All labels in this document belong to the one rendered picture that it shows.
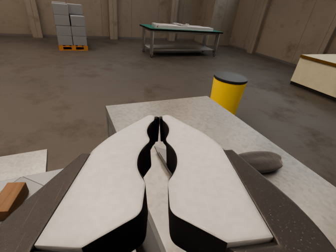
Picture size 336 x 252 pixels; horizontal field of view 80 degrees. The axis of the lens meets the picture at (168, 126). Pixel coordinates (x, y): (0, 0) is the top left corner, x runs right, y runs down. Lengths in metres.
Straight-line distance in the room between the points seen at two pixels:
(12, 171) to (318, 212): 1.23
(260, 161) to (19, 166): 1.10
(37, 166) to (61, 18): 5.96
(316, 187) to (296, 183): 0.06
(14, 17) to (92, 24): 2.47
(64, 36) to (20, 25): 2.50
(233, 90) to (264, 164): 2.12
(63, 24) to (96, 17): 2.52
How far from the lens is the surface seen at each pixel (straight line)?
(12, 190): 0.89
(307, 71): 6.08
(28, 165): 1.24
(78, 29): 6.97
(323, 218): 0.74
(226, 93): 2.83
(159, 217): 0.56
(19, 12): 9.14
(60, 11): 6.91
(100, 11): 9.23
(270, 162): 0.79
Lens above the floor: 1.51
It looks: 31 degrees down
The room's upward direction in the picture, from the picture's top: 7 degrees clockwise
